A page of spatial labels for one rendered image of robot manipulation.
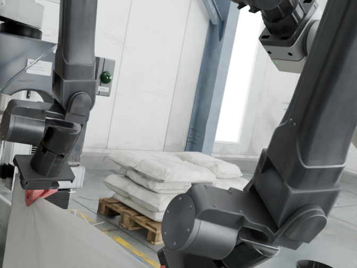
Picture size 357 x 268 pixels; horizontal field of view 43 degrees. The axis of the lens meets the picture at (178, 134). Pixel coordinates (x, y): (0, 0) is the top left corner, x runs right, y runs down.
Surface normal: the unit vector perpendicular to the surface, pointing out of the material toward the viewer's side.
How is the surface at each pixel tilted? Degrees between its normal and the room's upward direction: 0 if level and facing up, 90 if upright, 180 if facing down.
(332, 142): 107
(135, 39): 91
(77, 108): 101
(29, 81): 90
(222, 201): 28
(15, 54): 90
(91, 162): 90
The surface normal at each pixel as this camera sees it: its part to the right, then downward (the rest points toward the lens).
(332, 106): 0.21, 0.59
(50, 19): 0.66, 0.21
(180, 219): -0.80, -0.32
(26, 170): 0.47, -0.77
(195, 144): -0.73, -0.06
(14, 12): 0.97, 0.20
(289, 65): -0.54, 0.81
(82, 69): 0.53, 0.37
